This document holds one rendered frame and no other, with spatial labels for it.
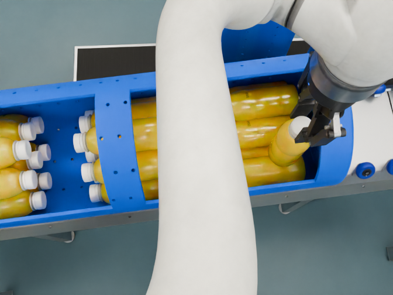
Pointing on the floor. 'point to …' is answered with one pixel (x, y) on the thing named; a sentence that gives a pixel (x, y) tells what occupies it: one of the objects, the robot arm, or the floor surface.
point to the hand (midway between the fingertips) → (304, 122)
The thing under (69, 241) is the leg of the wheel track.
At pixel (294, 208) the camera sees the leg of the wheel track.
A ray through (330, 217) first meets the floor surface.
